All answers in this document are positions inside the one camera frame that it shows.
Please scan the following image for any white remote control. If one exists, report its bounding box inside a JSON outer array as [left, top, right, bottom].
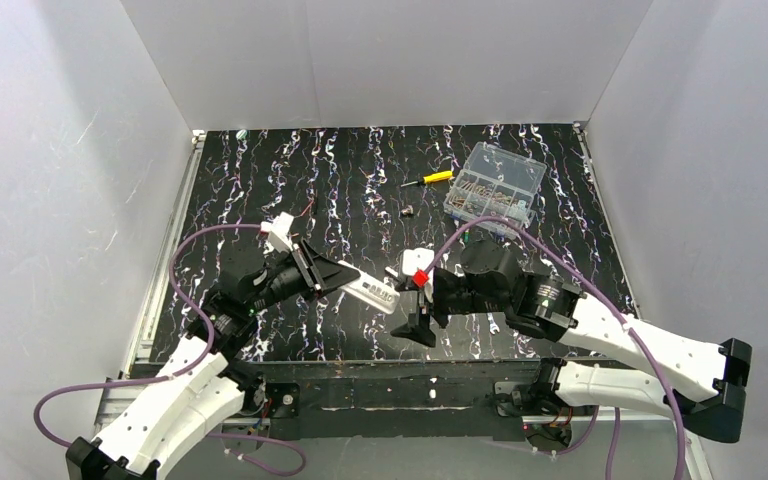
[[340, 264, 400, 315]]

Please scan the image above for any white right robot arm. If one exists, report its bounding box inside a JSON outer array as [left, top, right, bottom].
[[388, 240, 752, 444]]

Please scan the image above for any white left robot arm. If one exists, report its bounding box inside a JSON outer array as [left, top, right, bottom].
[[65, 241, 398, 479]]

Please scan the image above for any clear plastic screw box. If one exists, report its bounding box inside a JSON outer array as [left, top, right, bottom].
[[443, 142, 546, 230]]

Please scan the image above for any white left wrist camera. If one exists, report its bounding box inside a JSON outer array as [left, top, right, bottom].
[[260, 212, 295, 253]]

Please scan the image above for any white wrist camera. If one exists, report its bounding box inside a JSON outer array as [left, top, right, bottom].
[[400, 248, 435, 290], [260, 212, 295, 253]]

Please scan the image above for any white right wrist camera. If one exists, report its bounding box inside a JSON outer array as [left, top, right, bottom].
[[400, 248, 435, 290]]

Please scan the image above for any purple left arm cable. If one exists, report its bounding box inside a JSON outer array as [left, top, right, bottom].
[[32, 223, 308, 478]]

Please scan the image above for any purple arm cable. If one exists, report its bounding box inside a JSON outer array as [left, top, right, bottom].
[[32, 223, 308, 478], [423, 215, 690, 480]]

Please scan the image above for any yellow-handled screwdriver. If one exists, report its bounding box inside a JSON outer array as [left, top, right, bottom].
[[401, 170, 454, 188]]

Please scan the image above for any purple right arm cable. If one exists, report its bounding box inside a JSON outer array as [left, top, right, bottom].
[[423, 215, 690, 480]]

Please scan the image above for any aluminium frame rail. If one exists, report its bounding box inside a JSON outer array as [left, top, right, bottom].
[[82, 130, 208, 480]]

